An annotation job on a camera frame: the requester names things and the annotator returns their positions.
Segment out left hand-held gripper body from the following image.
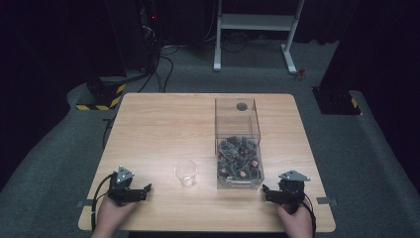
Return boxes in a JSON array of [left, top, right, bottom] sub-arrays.
[[107, 166, 136, 205]]

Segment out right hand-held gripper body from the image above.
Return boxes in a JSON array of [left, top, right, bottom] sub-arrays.
[[277, 170, 312, 206]]

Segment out grey tape strip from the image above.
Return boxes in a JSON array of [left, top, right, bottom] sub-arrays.
[[75, 198, 95, 208], [315, 196, 339, 206]]

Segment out clear plastic cup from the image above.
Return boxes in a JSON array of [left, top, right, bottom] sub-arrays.
[[173, 159, 199, 189]]

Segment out pile of dark small packets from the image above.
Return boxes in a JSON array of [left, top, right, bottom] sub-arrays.
[[216, 135, 263, 181]]

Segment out clear acrylic box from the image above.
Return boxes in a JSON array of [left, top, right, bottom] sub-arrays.
[[214, 97, 265, 190]]

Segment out black yellow striped stand base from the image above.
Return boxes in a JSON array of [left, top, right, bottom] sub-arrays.
[[75, 75, 127, 112]]

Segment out black equipment rack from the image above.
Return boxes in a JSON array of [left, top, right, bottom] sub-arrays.
[[104, 0, 161, 73]]

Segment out white metal stand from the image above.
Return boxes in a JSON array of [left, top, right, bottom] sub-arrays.
[[213, 0, 305, 75]]

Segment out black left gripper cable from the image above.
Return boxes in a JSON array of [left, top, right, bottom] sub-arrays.
[[90, 174, 114, 233]]

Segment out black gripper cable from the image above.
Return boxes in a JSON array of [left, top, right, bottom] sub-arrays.
[[90, 174, 114, 233], [302, 192, 318, 238]]

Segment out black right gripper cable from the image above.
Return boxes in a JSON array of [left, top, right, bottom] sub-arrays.
[[302, 192, 318, 238]]

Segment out black cable beside table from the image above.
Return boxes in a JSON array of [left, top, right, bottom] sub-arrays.
[[102, 114, 117, 149]]

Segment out black floor cables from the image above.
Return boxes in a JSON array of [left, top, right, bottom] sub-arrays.
[[137, 29, 275, 94]]

